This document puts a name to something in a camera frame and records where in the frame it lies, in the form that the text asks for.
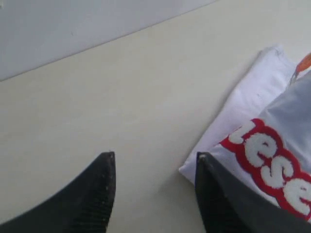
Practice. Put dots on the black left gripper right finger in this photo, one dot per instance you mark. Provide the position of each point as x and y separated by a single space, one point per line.
228 206

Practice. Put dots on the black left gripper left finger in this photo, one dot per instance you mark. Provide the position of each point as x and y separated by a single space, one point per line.
83 206

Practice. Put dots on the white t-shirt red Chinese lettering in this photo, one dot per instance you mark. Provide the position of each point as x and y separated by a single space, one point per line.
262 136

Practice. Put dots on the orange size tag on string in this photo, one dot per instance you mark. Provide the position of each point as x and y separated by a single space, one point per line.
304 64

